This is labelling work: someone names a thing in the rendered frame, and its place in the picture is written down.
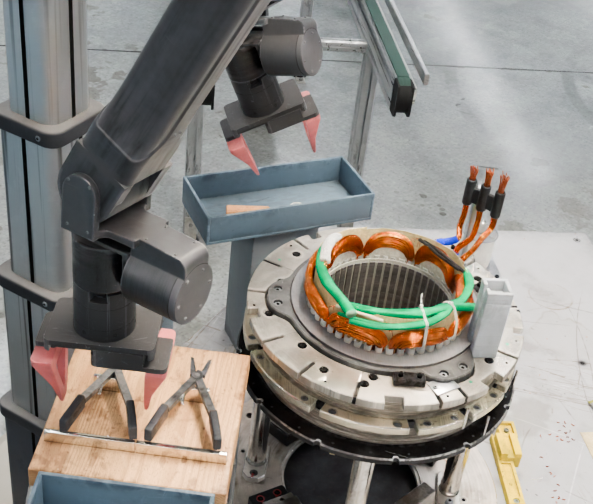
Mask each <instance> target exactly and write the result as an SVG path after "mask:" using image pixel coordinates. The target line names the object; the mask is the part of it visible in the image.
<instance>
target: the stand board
mask: <svg viewBox="0 0 593 504"><path fill-rule="evenodd" d="M90 352H91V350H81V349H75V350H74V353H73V355H72V358H71V361H70V363H69V366H68V380H67V392H66V396H65V399H64V401H61V400H60V399H59V397H58V396H56V399H55V401H54V404H53V406H52V409H51V411H50V414H49V417H48V419H47V422H46V424H45V427H44V429H45V428H48V429H56V430H59V419H60V418H61V416H62V415H63V414H64V412H65V411H66V410H67V408H68V407H69V406H70V404H71V403H72V401H73V400H74V399H75V397H76V396H77V395H78V394H82V393H83V392H84V391H85V390H86V389H87V388H88V387H89V386H90V385H91V384H92V383H93V382H94V374H95V373H97V374H103V373H104V372H105V371H106V370H107V369H108V368H100V367H94V366H92V365H91V354H90ZM191 357H193V358H194V361H195V367H196V371H197V370H201V371H202V369H203V368H204V366H205V365H206V363H207V362H208V360H211V359H212V363H211V365H210V367H209V370H208V372H207V375H206V377H205V379H204V378H203V380H204V382H205V385H206V387H207V388H210V392H209V394H210V397H211V399H212V402H213V404H214V406H215V409H216V410H217V411H218V417H219V423H220V429H221V435H222V445H221V449H220V450H218V451H225V452H228V454H227V463H226V465H224V464H216V463H208V462H201V461H193V460H185V459H178V458H170V457H162V456H154V455H147V454H139V453H136V446H135V453H131V452H124V451H116V450H108V449H100V448H93V447H85V446H77V445H70V444H62V443H54V442H46V441H44V429H43V432H42V434H41V437H40V440H39V442H38V445H37V447H36V450H35V452H34V455H33V457H32V460H31V462H30V465H29V468H28V476H29V485H31V486H33V485H34V483H35V480H36V477H37V475H38V472H39V471H43V472H51V473H59V474H66V475H74V476H82V477H90V478H97V479H105V480H113V481H120V482H128V483H136V484H144V485H151V486H159V487H167V488H174V489H182V490H190V491H198V492H205V493H213V494H215V502H214V504H227V498H228V492H229V486H230V481H231V475H232V469H233V463H234V457H235V451H236V446H237V440H238V434H239V428H240V422H241V416H242V411H243V405H244V399H245V393H246V387H247V381H248V376H249V369H250V359H251V357H250V356H248V355H241V354H233V353H225V352H218V351H210V350H202V349H194V348H187V347H179V346H173V351H172V355H171V360H170V364H169V369H168V374H167V377H166V379H165V380H164V381H163V383H162V384H161V385H160V386H159V388H158V389H157V390H156V391H155V393H154V394H153V395H152V398H151V401H150V405H149V408H148V409H147V410H145V409H144V376H145V372H138V371H128V370H122V371H123V374H124V377H125V380H126V382H127V385H128V388H129V390H130V393H131V396H132V398H133V400H134V403H135V411H136V419H137V439H133V440H136V441H137V440H141V441H146V440H144V428H145V427H146V425H147V424H148V422H149V421H150V419H151V418H152V416H153V415H154V414H155V412H156V411H157V409H158V408H159V406H160V405H161V403H165V402H166V401H167V400H168V399H169V398H170V397H171V396H172V395H173V394H174V393H175V392H176V391H177V390H178V389H179V388H180V387H181V385H183V384H184V383H185V382H186V381H187V380H188V379H189V378H190V364H191ZM97 394H98V392H97V393H96V394H95V395H94V396H93V397H92V398H91V399H90V400H89V401H87V402H86V403H85V408H84V409H83V410H82V412H81V413H80V415H79V416H78V417H77V419H76V420H75V422H74V423H73V424H72V426H71V427H70V429H69V430H68V431H71V432H79V433H86V434H94V435H102V436H110V437H117V438H125V439H129V434H128V425H127V416H126V406H125V404H124V401H123V398H122V395H121V393H119V392H111V391H103V390H102V392H101V395H97ZM180 402H181V401H180ZM180 402H179V403H178V404H177V405H176V406H175V407H174V408H173V409H172V410H171V411H170V412H168V417H167V418H166V420H165V421H164V423H163V424H162V426H161V427H160V429H159V430H158V432H157V434H156V435H155V437H154V438H153V440H152V441H151V442H156V443H164V444H171V445H179V446H187V447H195V448H202V449H210V450H214V449H213V445H212V438H211V432H210V426H209V417H208V414H207V412H206V409H205V407H204V404H203V403H196V402H188V401H184V405H181V404H180Z"/></svg>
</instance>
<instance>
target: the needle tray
mask: <svg viewBox="0 0 593 504"><path fill-rule="evenodd" d="M257 169H258V171H259V174H260V175H256V173H255V172H254V171H253V170H252V169H251V168H244V169H236V170H228V171H221V172H213V173H205V174H197V175H190V176H183V191H182V203H183V205H184V207H185V209H186V210H187V212H188V214H189V216H190V217H191V219H192V221H193V223H194V224H195V226H196V228H197V230H198V231H199V233H200V235H201V237H202V238H203V240H204V242H205V244H206V245H212V244H219V243H225V242H231V252H230V265H229V277H228V290H227V303H226V316H225V328H224V329H225V331H226V333H227V335H228V336H229V338H230V340H231V342H232V344H233V346H234V348H235V349H236V348H237V339H238V335H239V331H240V328H241V326H242V324H243V321H244V313H245V309H246V300H247V291H248V286H249V283H250V280H251V277H252V275H253V273H254V272H255V270H256V268H257V267H258V266H259V264H260V263H261V262H262V261H263V260H264V259H265V258H266V257H267V256H268V255H269V254H270V253H272V252H273V251H274V250H276V249H277V248H279V247H280V246H282V245H284V244H286V243H288V242H290V241H292V240H294V241H295V240H296V239H297V238H299V237H302V236H305V235H309V236H310V237H311V238H312V239H317V238H316V233H317V232H318V231H319V228H320V227H327V226H333V225H339V224H346V223H352V222H358V221H365V220H371V215H372V210H373V204H374V198H375V193H374V192H373V191H372V190H371V188H370V187H369V186H368V185H367V184H366V182H365V181H364V180H363V179H362V178H361V176H360V175H359V174H358V173H357V172H356V171H355V169H354V168H353V167H352V166H351V165H350V163H349V162H348V161H347V160H346V159H345V158H344V156H336V157H329V158H321V159H313V160H306V161H298V162H290V163H282V164H275V165H267V166H259V167H257ZM294 202H300V204H299V203H295V204H292V203H294ZM291 204H292V205H291ZM227 205H249V206H269V207H270V208H266V209H259V210H252V211H245V212H239V213H232V214H226V206H227Z"/></svg>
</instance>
